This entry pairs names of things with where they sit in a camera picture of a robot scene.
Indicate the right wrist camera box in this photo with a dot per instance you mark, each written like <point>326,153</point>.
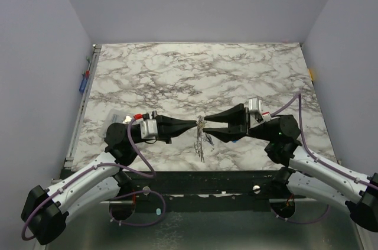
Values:
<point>256,111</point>

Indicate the blue red wall clamp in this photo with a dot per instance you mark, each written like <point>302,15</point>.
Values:
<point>85,76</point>

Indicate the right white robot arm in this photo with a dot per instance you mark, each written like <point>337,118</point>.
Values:
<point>305,173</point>

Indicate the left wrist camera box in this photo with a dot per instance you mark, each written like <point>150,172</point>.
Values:
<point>148,125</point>

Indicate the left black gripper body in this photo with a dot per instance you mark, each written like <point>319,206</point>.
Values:
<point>137,141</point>

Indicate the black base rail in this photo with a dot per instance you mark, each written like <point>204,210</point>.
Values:
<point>202,191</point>

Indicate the clear plastic parts box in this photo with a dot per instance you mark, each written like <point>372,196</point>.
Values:
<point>114,116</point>

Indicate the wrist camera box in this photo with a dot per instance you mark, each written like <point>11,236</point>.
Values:
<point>256,111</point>
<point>148,125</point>

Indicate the steel key organizer plate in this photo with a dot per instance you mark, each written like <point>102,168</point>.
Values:
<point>202,137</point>

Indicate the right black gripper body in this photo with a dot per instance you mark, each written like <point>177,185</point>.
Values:
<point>243,123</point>

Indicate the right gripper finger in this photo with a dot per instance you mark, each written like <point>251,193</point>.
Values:
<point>232,117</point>
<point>227,134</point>

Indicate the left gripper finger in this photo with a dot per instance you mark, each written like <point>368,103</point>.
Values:
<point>167,133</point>
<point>173,122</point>

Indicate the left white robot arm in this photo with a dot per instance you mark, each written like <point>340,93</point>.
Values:
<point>46,212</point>

